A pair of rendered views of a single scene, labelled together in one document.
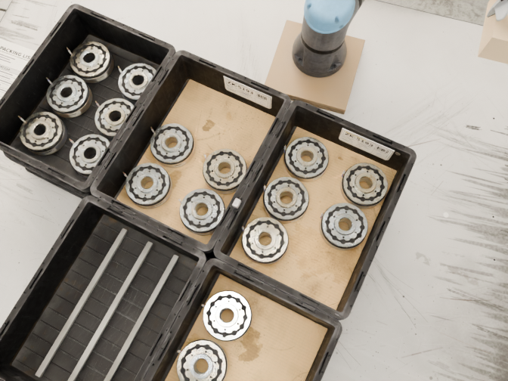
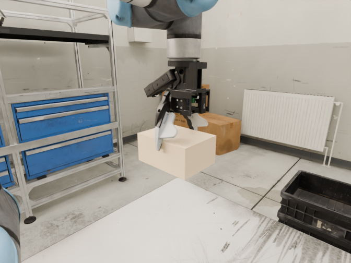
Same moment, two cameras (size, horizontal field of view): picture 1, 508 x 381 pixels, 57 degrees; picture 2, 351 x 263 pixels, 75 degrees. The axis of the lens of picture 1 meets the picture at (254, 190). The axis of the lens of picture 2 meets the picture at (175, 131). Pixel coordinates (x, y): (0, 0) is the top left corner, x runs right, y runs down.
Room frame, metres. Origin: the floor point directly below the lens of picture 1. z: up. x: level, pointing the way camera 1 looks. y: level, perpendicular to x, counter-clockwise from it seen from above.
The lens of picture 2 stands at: (0.46, -0.13, 1.16)
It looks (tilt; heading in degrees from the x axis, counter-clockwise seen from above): 18 degrees down; 291
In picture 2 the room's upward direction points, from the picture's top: straight up
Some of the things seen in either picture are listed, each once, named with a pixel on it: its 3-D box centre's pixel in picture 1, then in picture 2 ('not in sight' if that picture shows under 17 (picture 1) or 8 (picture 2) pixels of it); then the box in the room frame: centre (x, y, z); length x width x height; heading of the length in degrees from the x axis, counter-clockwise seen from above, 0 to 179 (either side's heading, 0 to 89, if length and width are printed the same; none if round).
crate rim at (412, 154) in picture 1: (317, 202); not in sight; (0.27, -0.13, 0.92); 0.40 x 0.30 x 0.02; 150
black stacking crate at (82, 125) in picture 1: (88, 103); not in sight; (0.57, 0.39, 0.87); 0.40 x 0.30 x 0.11; 150
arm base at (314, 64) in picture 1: (320, 43); not in sight; (0.76, -0.21, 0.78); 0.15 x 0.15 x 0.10
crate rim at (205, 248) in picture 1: (193, 145); not in sight; (0.42, 0.13, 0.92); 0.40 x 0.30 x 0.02; 150
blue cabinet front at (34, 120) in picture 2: not in sight; (72, 132); (1.86, -1.44, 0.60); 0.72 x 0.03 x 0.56; 69
